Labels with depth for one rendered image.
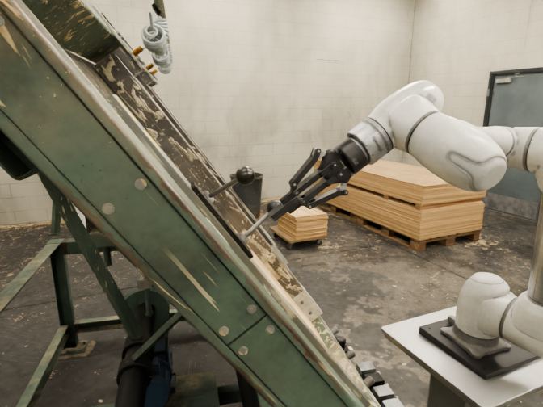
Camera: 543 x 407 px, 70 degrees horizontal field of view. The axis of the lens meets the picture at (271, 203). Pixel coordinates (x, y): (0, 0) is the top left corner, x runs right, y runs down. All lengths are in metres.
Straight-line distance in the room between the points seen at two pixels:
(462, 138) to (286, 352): 0.48
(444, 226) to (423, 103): 4.19
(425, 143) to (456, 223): 4.37
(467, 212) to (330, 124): 3.25
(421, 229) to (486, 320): 3.21
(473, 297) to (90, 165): 1.38
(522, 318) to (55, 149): 1.41
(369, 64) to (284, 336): 7.47
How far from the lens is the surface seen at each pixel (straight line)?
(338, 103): 7.53
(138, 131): 0.77
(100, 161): 0.53
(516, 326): 1.57
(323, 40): 7.42
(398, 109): 0.86
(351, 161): 0.83
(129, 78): 1.20
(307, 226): 4.57
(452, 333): 1.73
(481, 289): 1.60
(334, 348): 1.34
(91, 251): 1.63
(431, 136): 0.80
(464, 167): 0.78
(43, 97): 0.54
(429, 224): 4.84
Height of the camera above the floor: 1.65
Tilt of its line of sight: 14 degrees down
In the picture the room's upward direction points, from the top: straight up
